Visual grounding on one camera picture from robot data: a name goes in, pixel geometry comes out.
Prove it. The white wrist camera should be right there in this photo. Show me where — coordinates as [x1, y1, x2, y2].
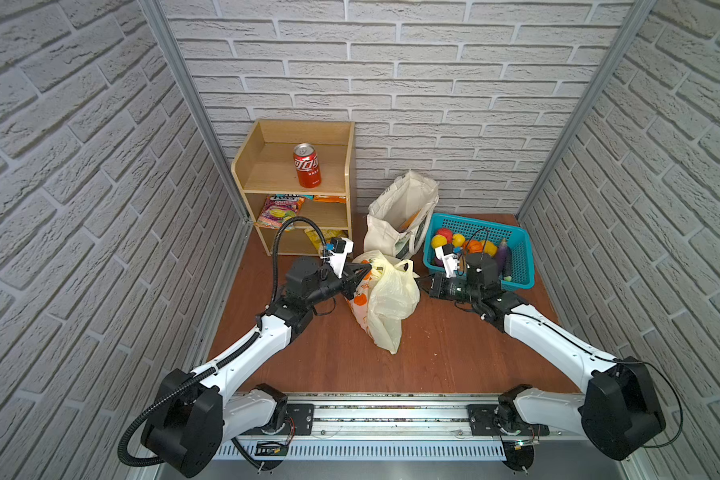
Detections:
[434, 244, 460, 278]
[324, 237, 354, 279]

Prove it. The yellow chip bag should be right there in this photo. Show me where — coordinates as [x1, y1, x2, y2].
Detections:
[304, 228, 346, 253]

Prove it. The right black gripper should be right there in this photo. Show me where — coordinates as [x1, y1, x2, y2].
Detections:
[414, 273, 482, 307]

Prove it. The left black cable conduit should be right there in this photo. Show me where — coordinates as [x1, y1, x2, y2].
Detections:
[116, 216, 328, 468]

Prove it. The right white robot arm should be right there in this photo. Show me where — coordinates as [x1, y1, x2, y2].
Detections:
[417, 253, 666, 460]

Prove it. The orange toy pumpkin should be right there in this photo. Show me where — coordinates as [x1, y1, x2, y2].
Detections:
[464, 240, 484, 253]

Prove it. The orange Fox's candy bag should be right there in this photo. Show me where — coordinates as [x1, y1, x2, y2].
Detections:
[311, 195, 346, 204]

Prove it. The thin cream plastic bag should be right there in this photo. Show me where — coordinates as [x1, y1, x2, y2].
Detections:
[347, 250, 420, 355]

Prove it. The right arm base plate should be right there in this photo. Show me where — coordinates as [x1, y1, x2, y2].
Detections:
[466, 404, 550, 438]

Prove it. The pink green candy bag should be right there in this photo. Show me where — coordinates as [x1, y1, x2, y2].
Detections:
[255, 195, 306, 230]

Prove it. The wooden shelf unit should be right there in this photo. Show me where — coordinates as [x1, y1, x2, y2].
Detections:
[231, 120, 356, 236]

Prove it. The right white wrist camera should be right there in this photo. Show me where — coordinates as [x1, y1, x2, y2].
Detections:
[434, 244, 460, 278]

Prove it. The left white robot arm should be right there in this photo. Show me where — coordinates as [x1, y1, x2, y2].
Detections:
[117, 257, 371, 478]

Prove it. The red toy tomato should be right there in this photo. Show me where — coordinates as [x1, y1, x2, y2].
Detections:
[437, 228, 453, 242]

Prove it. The teal plastic basket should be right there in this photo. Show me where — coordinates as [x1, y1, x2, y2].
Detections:
[423, 213, 535, 291]

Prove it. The aluminium rail frame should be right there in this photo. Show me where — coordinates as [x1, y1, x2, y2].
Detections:
[128, 391, 655, 480]

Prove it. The red cola can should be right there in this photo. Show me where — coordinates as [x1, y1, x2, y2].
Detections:
[293, 143, 322, 188]

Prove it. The canvas tote bag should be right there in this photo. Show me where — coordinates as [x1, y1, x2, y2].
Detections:
[364, 170, 439, 260]

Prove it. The purple toy eggplant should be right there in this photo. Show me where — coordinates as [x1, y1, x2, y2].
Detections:
[494, 239, 511, 275]

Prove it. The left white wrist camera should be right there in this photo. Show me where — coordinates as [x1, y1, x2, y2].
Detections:
[324, 237, 354, 279]

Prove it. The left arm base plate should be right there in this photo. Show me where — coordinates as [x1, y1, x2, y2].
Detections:
[256, 403, 315, 437]

